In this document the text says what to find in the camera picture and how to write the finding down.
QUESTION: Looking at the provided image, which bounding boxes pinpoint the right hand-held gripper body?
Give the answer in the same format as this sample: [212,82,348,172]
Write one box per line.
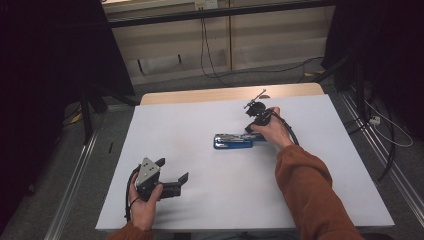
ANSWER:
[244,88,274,127]

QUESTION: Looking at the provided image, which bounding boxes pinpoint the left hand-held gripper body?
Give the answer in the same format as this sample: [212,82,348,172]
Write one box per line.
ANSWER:
[134,157,164,203]

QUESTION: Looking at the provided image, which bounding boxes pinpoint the blue stapler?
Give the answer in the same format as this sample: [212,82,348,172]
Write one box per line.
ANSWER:
[213,132,268,151]

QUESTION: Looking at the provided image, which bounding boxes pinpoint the person's right hand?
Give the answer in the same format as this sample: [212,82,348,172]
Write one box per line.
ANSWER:
[249,106,295,151]

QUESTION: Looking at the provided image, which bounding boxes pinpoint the person's left hand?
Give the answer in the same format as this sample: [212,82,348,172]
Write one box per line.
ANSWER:
[128,172,165,232]

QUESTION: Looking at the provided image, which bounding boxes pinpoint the wooden table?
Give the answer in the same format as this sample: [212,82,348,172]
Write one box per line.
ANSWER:
[139,82,325,106]

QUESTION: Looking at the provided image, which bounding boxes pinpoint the black stand legs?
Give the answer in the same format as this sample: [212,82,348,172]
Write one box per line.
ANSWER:
[312,52,372,125]
[79,83,138,145]

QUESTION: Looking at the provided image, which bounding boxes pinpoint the black curtain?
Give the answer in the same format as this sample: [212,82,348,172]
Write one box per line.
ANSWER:
[321,0,424,142]
[0,0,136,232]

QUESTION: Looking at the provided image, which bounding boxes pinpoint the left hand-held gripper cable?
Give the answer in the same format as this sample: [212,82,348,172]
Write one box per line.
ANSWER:
[124,164,142,223]

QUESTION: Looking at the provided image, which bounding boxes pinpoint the hand-held gripper cable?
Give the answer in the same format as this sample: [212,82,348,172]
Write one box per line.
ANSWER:
[124,164,142,223]
[271,109,300,147]

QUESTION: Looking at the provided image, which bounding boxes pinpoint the right hand-held gripper cable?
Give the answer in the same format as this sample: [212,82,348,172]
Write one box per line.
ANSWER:
[271,109,300,147]

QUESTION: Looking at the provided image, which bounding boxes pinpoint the aluminium floor rail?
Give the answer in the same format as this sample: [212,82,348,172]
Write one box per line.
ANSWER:
[339,92,424,218]
[43,129,102,240]

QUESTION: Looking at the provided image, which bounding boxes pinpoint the black wall cable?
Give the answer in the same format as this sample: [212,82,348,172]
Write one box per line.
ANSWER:
[198,8,326,88]
[201,16,232,88]

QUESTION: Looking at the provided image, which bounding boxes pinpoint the vertical metal wall strip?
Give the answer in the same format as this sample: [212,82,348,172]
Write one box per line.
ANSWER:
[227,0,235,72]

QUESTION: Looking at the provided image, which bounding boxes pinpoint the black horizontal wall rail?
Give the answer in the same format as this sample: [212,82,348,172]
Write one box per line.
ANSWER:
[105,0,336,30]

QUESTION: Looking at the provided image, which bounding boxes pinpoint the white wall socket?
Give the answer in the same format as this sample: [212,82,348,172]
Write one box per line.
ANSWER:
[194,0,220,11]

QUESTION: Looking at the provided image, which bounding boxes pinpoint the black floor cable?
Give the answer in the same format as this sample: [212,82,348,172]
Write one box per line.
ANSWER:
[344,109,398,183]

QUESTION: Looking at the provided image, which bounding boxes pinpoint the white floor cable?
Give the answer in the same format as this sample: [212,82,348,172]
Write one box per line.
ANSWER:
[364,99,415,149]

